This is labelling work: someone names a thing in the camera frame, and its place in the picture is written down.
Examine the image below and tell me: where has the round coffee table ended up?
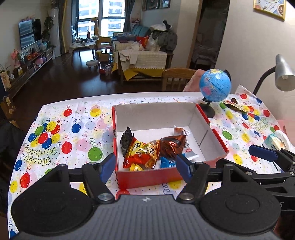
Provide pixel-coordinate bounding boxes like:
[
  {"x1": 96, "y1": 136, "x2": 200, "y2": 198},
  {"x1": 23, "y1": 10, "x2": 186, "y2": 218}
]
[{"x1": 69, "y1": 38, "x2": 101, "y2": 64}]

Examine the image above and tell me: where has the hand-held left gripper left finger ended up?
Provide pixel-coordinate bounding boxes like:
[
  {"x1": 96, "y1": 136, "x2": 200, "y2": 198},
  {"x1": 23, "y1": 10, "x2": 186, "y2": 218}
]
[{"x1": 52, "y1": 153, "x2": 117, "y2": 204}]

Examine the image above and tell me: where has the large window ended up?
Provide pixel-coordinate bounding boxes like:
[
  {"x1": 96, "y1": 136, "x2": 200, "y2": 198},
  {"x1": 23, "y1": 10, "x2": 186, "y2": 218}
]
[{"x1": 77, "y1": 0, "x2": 127, "y2": 38}]

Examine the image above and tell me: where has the pile of clothes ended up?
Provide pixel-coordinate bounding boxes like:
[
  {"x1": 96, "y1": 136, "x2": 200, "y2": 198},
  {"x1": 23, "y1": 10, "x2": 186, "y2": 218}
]
[{"x1": 150, "y1": 20, "x2": 178, "y2": 52}]

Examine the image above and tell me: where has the sofa with beige cover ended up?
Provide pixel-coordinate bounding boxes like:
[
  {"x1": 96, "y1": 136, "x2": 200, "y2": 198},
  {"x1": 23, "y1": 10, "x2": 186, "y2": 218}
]
[{"x1": 112, "y1": 24, "x2": 178, "y2": 86}]

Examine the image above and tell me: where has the white standing air conditioner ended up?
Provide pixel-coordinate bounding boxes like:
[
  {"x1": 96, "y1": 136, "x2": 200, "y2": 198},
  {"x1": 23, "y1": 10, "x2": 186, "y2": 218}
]
[{"x1": 49, "y1": 7, "x2": 61, "y2": 58}]

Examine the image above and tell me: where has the red orange snack packet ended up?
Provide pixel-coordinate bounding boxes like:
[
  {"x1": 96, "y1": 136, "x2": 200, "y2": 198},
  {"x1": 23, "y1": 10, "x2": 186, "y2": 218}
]
[{"x1": 122, "y1": 137, "x2": 160, "y2": 169}]

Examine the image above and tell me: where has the pink cloth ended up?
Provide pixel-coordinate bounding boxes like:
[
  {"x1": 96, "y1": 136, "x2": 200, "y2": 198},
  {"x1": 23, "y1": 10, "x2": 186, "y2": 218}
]
[
  {"x1": 183, "y1": 69, "x2": 205, "y2": 92},
  {"x1": 277, "y1": 118, "x2": 295, "y2": 139}
]

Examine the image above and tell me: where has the red cardboard box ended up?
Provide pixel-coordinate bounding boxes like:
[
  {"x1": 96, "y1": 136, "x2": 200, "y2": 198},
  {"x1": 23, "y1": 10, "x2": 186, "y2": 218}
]
[{"x1": 112, "y1": 103, "x2": 230, "y2": 190}]

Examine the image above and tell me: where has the grey curtain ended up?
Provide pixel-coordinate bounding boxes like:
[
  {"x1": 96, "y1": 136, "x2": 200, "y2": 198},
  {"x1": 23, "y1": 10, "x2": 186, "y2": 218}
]
[{"x1": 124, "y1": 0, "x2": 136, "y2": 25}]

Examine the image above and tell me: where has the dark red foil snack packet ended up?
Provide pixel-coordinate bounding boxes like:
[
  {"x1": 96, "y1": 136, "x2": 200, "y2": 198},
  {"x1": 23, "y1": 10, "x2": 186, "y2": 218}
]
[{"x1": 159, "y1": 135, "x2": 187, "y2": 160}]

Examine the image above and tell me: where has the blue desk globe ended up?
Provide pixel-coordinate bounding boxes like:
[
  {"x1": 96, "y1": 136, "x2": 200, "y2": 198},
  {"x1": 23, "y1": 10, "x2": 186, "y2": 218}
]
[{"x1": 199, "y1": 69, "x2": 232, "y2": 118}]

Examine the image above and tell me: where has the balloon print tablecloth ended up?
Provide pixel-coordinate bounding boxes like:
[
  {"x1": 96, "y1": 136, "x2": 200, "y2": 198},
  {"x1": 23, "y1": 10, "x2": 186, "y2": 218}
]
[{"x1": 7, "y1": 85, "x2": 295, "y2": 240}]

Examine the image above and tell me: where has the flat snack wrapper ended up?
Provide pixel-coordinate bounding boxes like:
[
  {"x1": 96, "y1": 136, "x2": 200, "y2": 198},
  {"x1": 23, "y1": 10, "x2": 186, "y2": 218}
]
[{"x1": 222, "y1": 98, "x2": 248, "y2": 113}]

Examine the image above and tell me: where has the grey desk lamp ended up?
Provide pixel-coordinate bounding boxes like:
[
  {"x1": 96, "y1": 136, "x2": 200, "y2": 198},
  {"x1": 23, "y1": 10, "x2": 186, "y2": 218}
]
[{"x1": 252, "y1": 54, "x2": 295, "y2": 95}]

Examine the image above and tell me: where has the colourful gold framed picture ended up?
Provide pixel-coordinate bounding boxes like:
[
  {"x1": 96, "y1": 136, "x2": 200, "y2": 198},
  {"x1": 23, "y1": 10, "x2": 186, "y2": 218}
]
[{"x1": 253, "y1": 0, "x2": 286, "y2": 21}]

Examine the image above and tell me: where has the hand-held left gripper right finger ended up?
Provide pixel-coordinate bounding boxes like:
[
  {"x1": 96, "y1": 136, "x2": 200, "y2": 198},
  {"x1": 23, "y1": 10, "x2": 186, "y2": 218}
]
[{"x1": 176, "y1": 153, "x2": 235, "y2": 203}]

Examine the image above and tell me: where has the braised egg packet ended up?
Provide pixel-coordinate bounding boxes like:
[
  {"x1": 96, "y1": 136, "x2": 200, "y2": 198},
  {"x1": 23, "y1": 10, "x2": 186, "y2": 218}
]
[{"x1": 173, "y1": 125, "x2": 192, "y2": 136}]

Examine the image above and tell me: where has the wooden television cabinet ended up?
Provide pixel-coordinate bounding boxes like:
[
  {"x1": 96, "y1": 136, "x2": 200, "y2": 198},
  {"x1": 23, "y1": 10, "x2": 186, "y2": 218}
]
[{"x1": 0, "y1": 46, "x2": 55, "y2": 100}]

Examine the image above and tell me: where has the tall green plant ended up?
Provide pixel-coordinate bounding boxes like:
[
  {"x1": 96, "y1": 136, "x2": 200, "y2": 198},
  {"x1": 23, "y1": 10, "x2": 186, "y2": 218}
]
[{"x1": 41, "y1": 16, "x2": 54, "y2": 47}]

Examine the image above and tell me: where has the flat screen television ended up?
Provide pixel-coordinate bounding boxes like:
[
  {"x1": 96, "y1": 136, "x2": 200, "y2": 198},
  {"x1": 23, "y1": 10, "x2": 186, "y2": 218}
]
[{"x1": 19, "y1": 19, "x2": 42, "y2": 49}]

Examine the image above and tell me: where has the tissue pack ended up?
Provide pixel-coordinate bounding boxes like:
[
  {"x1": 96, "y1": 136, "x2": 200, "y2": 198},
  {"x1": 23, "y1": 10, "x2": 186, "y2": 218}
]
[{"x1": 261, "y1": 130, "x2": 295, "y2": 150}]

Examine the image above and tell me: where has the wooden chair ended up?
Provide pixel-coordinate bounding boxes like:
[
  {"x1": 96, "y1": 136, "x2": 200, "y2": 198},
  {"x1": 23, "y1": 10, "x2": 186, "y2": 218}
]
[{"x1": 161, "y1": 68, "x2": 196, "y2": 92}]

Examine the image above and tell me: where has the black snack packet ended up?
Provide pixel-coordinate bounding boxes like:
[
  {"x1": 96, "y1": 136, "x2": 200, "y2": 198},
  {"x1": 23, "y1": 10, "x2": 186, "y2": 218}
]
[{"x1": 120, "y1": 126, "x2": 134, "y2": 157}]

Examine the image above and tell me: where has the blue snack packet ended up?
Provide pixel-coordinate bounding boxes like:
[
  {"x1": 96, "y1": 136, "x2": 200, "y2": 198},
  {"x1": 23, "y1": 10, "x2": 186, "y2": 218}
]
[{"x1": 160, "y1": 156, "x2": 178, "y2": 169}]

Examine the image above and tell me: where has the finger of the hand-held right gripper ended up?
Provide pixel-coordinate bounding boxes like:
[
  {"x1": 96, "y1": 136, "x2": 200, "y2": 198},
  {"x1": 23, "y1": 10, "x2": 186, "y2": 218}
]
[
  {"x1": 215, "y1": 158, "x2": 263, "y2": 185},
  {"x1": 248, "y1": 145, "x2": 291, "y2": 167}
]

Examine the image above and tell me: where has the black jacket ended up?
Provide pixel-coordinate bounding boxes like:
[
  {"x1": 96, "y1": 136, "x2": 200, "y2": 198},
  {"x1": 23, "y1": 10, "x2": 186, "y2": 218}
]
[{"x1": 0, "y1": 120, "x2": 28, "y2": 208}]

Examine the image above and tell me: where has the small round stool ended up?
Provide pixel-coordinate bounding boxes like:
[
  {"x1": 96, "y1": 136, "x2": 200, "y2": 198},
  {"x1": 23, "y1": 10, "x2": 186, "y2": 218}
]
[{"x1": 86, "y1": 59, "x2": 99, "y2": 70}]

